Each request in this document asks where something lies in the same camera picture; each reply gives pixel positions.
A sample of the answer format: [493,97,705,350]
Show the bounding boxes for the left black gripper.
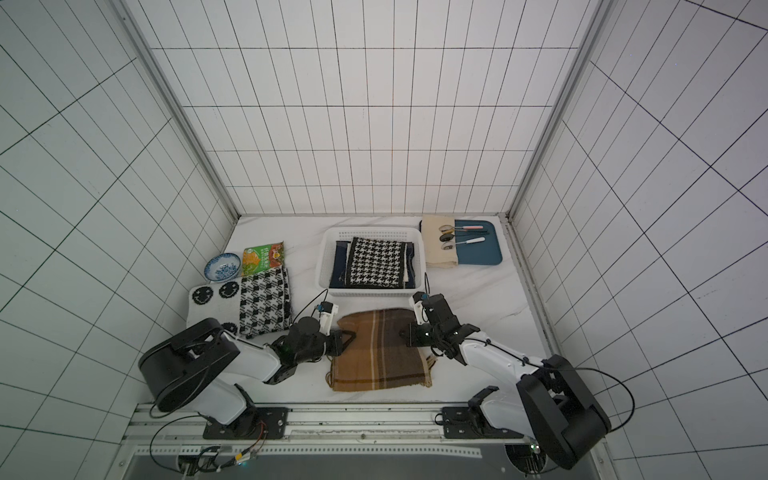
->
[297,329,356,363]

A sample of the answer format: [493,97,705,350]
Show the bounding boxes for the brown plaid scarf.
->
[326,308,436,392]

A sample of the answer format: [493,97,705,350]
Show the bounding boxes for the navy grey striped scarf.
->
[329,241,416,288]

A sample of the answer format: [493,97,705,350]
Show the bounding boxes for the black white houndstooth scarf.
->
[345,237,406,289]

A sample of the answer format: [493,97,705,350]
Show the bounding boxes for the smiley face checked scarf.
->
[186,266,293,339]

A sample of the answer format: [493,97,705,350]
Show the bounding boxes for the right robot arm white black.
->
[401,292,613,470]

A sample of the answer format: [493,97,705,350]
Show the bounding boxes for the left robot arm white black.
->
[138,314,356,426]

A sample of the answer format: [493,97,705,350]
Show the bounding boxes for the beige folded cloth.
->
[421,215,458,269]

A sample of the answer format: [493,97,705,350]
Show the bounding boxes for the white plastic basket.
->
[315,225,426,297]

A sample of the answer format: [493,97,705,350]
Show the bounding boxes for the teal tray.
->
[455,220,503,266]

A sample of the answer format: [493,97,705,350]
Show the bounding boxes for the green snack packet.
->
[241,242,285,277]

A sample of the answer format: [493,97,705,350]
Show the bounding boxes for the blue white ceramic bowl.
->
[204,252,242,283]

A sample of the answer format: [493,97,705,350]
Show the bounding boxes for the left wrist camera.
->
[317,301,339,336]

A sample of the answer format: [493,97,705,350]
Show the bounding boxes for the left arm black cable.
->
[146,287,331,476]

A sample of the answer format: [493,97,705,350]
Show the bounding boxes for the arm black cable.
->
[467,338,637,475]
[146,287,331,476]

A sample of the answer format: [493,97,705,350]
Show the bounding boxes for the white handled spoon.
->
[441,236,486,250]

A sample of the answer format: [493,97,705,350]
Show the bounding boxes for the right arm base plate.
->
[435,406,524,440]

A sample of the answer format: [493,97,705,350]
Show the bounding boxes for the black handled spoon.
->
[439,230,488,242]

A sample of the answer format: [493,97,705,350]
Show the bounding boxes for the aluminium mounting rail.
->
[107,368,619,480]

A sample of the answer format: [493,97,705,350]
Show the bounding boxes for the red handled spoon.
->
[439,225,486,234]

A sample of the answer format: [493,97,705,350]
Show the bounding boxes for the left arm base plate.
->
[203,407,288,441]

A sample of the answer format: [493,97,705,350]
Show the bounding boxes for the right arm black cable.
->
[467,338,637,475]

